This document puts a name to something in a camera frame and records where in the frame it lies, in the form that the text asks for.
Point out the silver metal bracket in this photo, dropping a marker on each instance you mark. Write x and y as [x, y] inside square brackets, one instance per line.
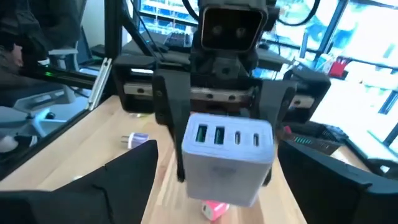
[100, 84]

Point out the pink USB wall charger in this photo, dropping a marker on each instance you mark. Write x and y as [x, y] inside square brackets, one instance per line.
[214, 210]

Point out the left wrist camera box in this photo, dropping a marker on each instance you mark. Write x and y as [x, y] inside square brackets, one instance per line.
[231, 29]

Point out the purple USB wall charger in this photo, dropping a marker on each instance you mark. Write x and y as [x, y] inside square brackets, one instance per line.
[136, 139]

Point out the grey office chair base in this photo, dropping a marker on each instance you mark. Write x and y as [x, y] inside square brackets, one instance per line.
[37, 102]

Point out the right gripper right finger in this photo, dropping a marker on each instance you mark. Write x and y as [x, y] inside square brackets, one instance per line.
[335, 199]

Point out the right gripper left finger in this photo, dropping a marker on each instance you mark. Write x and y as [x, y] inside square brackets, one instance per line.
[93, 199]

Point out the black keyboard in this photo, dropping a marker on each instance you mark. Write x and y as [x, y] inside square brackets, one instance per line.
[178, 39]

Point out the person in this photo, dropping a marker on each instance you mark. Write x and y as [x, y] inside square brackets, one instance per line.
[28, 28]

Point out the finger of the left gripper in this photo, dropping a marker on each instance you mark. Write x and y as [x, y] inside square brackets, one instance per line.
[276, 99]
[171, 99]

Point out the grey multi-port USB charger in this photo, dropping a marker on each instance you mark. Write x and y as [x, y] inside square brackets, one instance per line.
[227, 168]

